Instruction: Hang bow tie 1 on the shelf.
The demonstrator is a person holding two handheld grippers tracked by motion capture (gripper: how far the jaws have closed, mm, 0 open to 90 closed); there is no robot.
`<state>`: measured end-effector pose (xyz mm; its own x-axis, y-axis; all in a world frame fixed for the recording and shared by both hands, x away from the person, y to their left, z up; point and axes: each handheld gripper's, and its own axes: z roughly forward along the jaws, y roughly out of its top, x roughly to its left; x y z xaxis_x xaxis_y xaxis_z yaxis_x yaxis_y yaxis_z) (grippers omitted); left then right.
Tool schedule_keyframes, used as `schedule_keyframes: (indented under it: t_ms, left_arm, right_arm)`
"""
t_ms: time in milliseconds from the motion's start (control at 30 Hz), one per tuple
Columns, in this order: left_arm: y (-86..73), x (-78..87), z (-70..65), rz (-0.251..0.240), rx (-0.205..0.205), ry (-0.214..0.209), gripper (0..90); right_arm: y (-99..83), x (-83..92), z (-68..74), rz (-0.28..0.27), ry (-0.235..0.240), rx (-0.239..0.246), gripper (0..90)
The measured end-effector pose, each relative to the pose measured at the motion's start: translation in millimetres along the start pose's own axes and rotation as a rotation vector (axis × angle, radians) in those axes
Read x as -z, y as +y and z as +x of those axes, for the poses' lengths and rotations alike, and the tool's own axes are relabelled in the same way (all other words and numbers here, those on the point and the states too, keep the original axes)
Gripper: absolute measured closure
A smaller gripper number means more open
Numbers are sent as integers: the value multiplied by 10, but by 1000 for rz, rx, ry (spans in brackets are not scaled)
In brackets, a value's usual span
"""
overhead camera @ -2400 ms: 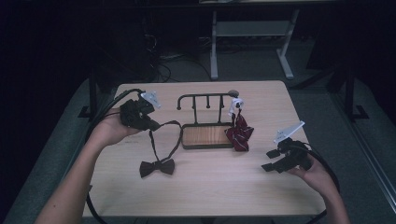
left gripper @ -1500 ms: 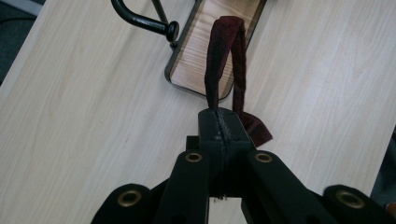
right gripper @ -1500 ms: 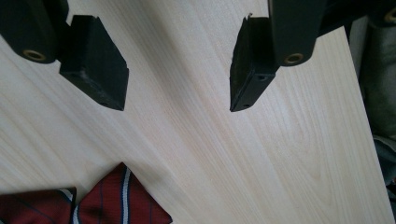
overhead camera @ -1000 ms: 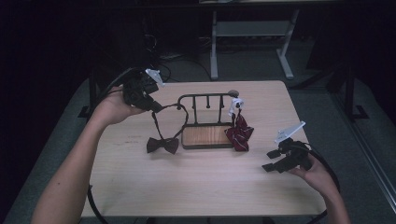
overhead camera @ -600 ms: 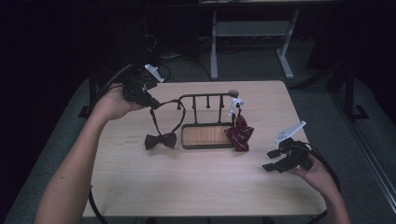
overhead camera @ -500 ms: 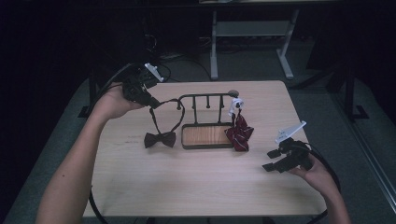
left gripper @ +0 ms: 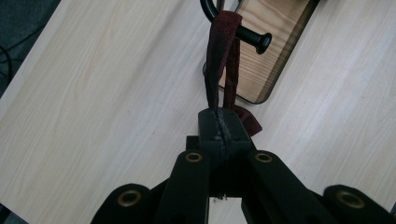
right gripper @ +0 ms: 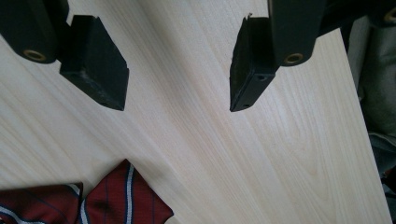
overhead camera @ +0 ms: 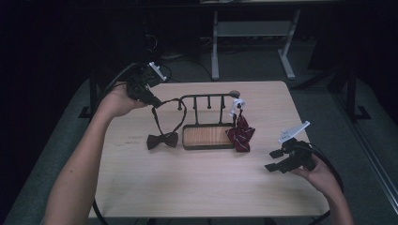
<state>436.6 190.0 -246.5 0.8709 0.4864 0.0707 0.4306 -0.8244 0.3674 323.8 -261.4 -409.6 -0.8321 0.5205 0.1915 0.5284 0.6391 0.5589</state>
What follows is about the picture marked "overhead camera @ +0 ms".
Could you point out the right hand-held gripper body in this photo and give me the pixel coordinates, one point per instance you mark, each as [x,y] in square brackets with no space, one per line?
[298,156]

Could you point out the person's right hand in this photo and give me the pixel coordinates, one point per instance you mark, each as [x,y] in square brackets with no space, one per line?
[324,179]

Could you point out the person's left hand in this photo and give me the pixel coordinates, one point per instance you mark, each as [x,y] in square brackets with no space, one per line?
[117,103]

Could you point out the red striped bow tie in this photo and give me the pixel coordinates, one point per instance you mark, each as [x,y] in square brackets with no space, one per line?
[241,134]

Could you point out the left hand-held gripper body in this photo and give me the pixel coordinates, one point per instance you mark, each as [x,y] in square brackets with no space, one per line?
[140,82]

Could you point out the black metal stand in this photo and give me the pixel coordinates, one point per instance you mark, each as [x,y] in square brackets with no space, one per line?
[93,97]
[352,100]

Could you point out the white metal desk frame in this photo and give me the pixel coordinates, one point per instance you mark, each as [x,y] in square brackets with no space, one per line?
[253,28]

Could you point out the black hook rack wooden tray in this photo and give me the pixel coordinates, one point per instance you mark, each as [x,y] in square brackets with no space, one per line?
[205,137]

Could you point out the small grey round disc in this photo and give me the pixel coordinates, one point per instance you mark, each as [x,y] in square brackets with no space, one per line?
[234,93]

